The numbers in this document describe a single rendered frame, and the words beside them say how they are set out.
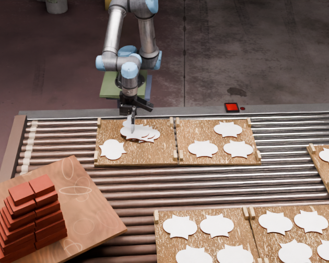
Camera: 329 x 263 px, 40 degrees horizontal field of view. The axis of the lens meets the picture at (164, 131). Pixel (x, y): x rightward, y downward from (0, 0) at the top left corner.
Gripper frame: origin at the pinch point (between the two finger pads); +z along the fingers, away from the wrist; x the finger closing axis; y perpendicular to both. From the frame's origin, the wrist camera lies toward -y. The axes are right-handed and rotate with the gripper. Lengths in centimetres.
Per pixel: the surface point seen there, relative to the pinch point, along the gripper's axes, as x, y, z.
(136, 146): 8.6, -1.4, 7.5
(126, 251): 70, -3, 10
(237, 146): 5, -53, 7
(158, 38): -284, 0, 101
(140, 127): -3.5, -2.8, 4.5
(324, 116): -28, -107, 10
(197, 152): 11.7, -32.5, 6.5
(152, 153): 12.7, -10.2, 7.5
